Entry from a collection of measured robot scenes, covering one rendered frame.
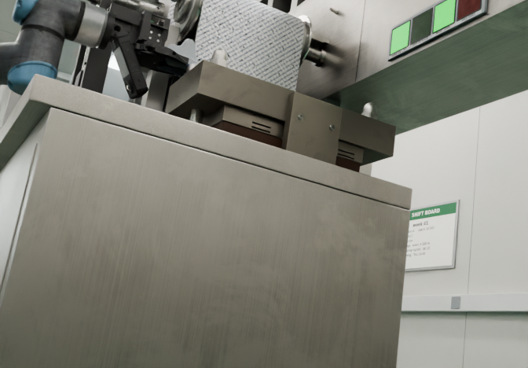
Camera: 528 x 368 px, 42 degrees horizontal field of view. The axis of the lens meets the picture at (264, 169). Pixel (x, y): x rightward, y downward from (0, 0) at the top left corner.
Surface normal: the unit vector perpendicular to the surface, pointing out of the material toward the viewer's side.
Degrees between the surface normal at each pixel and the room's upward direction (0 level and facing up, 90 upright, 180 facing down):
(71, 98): 90
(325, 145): 90
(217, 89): 90
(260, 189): 90
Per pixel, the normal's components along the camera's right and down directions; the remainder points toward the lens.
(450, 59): -0.14, 0.95
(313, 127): 0.47, -0.18
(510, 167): -0.87, -0.25
